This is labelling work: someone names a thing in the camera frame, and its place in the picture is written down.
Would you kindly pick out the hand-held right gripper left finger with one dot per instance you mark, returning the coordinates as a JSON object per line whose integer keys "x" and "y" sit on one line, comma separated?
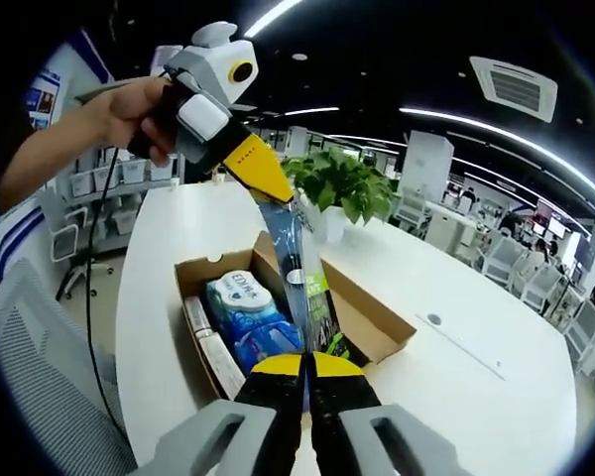
{"x": 273, "y": 396}

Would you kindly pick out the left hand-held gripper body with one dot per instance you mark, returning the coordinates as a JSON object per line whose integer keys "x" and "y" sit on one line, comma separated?
{"x": 218, "y": 64}

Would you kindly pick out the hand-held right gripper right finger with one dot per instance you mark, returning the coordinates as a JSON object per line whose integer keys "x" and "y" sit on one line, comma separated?
{"x": 337, "y": 396}

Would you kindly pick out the blue soft pack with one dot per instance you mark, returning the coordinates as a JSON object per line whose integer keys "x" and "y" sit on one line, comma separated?
{"x": 268, "y": 342}

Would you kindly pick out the brown cardboard shoe box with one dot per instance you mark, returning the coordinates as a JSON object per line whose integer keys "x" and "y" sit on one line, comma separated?
{"x": 367, "y": 312}

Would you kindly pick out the long clear-packaged item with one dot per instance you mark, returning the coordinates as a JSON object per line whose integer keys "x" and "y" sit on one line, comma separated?
{"x": 297, "y": 277}

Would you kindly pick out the person's left hand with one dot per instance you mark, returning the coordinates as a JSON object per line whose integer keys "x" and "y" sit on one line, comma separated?
{"x": 126, "y": 111}

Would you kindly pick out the green potted plant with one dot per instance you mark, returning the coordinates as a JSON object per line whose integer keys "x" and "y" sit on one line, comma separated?
{"x": 347, "y": 183}

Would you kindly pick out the metal storage shelf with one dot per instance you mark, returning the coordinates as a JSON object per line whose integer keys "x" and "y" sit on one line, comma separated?
{"x": 124, "y": 173}

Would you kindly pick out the white table socket strip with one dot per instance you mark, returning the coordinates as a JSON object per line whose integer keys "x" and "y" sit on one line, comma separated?
{"x": 468, "y": 349}

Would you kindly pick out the row of white office chairs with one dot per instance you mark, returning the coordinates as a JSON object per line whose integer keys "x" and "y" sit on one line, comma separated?
{"x": 525, "y": 268}

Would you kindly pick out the grey mesh office chair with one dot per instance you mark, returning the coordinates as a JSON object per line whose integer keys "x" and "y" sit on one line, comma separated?
{"x": 39, "y": 372}

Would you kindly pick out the curved ceiling light strip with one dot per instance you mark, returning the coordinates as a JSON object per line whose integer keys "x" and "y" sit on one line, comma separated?
{"x": 501, "y": 130}

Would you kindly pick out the ceiling air conditioner vent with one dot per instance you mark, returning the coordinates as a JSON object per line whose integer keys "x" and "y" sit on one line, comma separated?
{"x": 515, "y": 89}

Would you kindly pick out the wall poster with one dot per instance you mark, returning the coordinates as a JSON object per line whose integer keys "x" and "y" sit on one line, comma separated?
{"x": 43, "y": 101}

